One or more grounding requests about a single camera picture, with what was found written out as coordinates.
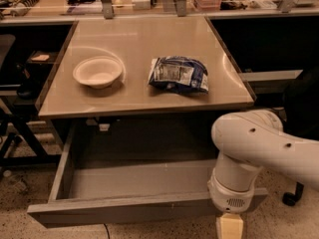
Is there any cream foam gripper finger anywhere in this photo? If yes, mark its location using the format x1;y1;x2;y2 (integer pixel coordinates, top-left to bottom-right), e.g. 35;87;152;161
216;213;243;239

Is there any grey top drawer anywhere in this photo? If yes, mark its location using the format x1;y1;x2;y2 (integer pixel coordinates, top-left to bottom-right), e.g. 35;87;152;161
27;118;269;229

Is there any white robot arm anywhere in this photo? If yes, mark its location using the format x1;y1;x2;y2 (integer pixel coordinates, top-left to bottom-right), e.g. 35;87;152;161
207;110;319;239

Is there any grey drawer cabinet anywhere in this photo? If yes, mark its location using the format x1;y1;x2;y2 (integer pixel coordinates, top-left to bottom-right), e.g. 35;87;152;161
39;17;254;161

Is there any black office chair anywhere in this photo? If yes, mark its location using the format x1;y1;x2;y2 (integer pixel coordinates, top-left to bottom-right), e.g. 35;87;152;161
282;67;319;207

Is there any blue chip bag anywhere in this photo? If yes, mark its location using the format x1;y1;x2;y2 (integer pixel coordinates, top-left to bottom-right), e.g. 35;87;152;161
149;56;208;94

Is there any white paper bowl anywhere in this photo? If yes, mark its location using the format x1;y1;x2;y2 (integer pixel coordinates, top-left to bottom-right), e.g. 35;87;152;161
73;56;124;89

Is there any clear plastic bottle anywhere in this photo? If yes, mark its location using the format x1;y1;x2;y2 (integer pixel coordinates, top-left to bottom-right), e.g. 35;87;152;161
3;170;28;193

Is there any black left stand frame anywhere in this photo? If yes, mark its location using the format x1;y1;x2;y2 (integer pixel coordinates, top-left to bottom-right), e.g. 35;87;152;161
0;97;64;171

